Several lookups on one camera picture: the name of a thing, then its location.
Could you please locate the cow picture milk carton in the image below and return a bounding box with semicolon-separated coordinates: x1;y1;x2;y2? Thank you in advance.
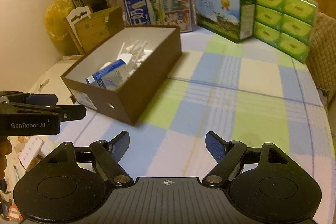
195;0;256;43

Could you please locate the blue cartoon milk carton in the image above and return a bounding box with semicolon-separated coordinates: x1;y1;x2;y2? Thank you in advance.
123;0;193;33

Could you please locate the brown cardboard storage box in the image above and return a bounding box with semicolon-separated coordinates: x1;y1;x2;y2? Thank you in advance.
61;25;182;125

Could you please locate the person's left hand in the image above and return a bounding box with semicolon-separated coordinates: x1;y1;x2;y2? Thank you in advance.
0;139;13;180

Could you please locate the green tissue pack bundle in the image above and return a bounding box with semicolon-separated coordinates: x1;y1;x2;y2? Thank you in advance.
254;0;318;63

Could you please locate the white wifi router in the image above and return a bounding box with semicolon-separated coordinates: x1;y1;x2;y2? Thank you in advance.
116;40;153;72

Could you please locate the blue medicine box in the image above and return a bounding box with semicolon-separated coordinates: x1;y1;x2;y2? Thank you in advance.
85;59;130;90

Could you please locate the open brown cardboard carton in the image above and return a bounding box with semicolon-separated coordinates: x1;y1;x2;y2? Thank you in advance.
75;6;125;54

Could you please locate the beige quilted chair back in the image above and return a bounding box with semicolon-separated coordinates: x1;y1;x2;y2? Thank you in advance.
306;12;335;108

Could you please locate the white cardboard hanger tag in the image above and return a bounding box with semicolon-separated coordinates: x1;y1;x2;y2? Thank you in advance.
64;6;92;55

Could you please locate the checked tablecloth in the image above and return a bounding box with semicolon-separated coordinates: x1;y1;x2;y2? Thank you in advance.
52;28;335;223

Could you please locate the yellow plastic bag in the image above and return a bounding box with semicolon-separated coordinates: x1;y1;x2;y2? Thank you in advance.
44;0;76;56

